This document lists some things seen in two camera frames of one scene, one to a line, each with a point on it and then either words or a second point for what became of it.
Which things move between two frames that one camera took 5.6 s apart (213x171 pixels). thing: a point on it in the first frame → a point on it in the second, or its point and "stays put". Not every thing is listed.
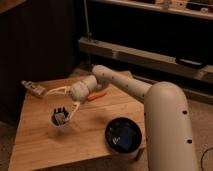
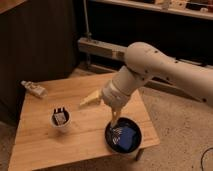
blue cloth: x=127 y=137 stays put
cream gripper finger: x=61 y=89 → x=94 y=98
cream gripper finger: x=77 y=107 → x=115 y=117
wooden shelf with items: x=202 y=9 stays put
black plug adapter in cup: x=59 y=115 stays put
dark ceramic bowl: x=123 y=135 stays put
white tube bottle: x=33 y=87 stays put
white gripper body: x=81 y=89 → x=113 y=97
